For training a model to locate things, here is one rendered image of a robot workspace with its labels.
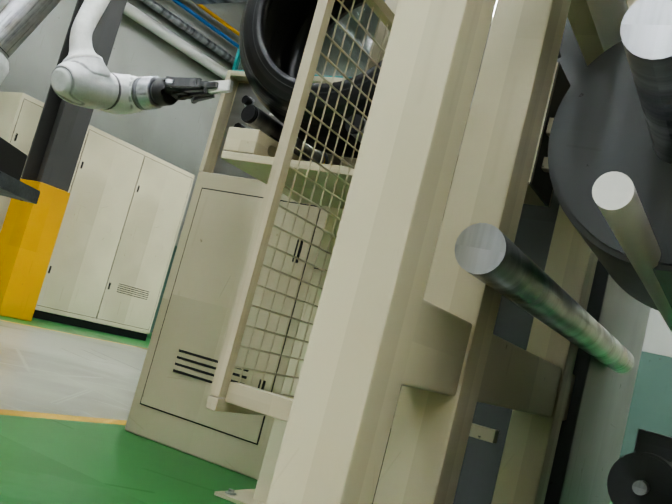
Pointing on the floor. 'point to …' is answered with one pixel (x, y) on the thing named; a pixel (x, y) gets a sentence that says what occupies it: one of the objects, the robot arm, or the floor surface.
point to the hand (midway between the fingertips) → (220, 86)
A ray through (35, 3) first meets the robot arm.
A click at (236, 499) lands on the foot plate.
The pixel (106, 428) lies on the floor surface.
